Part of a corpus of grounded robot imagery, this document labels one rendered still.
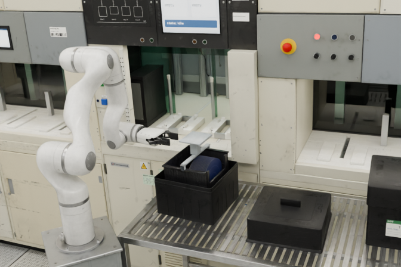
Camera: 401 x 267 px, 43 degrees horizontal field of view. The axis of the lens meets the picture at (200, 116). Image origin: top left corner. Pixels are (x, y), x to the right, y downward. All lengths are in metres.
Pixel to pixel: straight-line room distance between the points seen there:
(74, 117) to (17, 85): 1.71
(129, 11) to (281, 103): 0.84
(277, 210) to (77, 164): 0.79
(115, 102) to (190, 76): 1.24
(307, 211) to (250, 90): 0.59
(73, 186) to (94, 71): 0.45
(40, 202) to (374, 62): 2.09
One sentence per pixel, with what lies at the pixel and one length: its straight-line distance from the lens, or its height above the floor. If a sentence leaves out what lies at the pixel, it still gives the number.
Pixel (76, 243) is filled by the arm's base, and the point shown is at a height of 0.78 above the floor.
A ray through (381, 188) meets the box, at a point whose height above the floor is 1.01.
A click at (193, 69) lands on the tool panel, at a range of 3.42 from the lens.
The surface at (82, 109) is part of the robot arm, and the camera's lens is 2.00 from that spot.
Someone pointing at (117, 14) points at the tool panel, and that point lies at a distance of 2.53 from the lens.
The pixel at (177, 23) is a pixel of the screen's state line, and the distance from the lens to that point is 2.38.
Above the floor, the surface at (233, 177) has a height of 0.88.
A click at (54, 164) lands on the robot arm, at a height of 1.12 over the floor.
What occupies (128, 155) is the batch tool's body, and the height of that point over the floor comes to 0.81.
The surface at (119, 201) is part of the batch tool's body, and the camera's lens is 2.92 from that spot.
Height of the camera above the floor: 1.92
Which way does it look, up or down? 20 degrees down
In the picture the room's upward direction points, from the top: 3 degrees counter-clockwise
